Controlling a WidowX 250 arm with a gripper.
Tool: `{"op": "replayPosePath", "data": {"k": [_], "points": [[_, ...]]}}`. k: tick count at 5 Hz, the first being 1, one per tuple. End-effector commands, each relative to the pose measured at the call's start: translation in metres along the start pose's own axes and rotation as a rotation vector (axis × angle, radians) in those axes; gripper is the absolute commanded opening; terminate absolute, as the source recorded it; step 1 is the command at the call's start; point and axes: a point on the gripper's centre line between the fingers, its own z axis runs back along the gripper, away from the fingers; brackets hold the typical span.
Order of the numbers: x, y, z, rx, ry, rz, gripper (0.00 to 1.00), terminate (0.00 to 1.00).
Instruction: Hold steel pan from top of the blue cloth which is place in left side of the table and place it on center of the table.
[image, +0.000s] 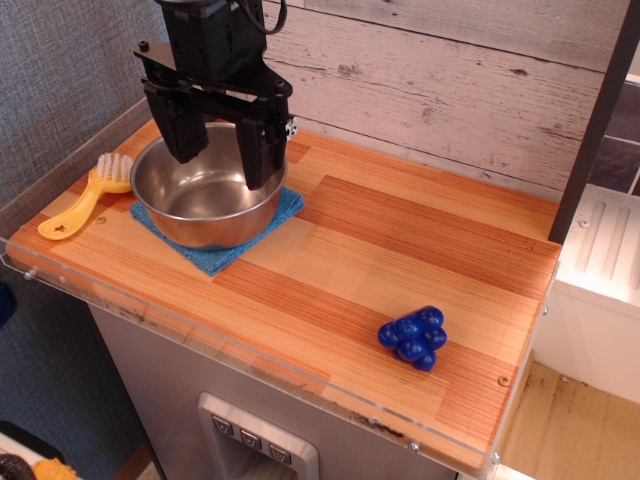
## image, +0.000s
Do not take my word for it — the white toy sink counter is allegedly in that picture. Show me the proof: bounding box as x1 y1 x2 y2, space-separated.
533 185 639 402

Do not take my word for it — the yellow scrub brush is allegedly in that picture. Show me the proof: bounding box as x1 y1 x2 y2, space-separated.
38 153 134 241

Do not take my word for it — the blue folded cloth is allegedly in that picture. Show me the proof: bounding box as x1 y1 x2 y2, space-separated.
129 187 305 276

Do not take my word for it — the dark right post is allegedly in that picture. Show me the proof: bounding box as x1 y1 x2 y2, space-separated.
548 0 639 244

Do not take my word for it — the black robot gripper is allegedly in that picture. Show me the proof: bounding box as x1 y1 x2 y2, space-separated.
133 1 296 190

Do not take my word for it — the grey toy fridge cabinet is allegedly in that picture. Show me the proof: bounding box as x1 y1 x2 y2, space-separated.
91 307 456 479

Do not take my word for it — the clear acrylic edge guard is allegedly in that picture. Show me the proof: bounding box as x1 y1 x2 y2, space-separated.
7 224 559 477

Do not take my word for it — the yellow black object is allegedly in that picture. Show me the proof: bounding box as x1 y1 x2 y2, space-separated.
1 454 80 480

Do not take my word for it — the steel bowl pan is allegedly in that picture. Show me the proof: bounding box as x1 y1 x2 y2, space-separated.
130 122 287 247

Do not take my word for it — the blue plastic grape bunch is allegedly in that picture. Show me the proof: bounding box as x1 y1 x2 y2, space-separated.
377 306 448 372

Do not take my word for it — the silver dispenser panel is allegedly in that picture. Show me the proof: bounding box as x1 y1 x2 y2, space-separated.
198 392 320 479

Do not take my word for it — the black cable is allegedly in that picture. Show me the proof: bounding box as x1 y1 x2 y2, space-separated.
234 0 289 37

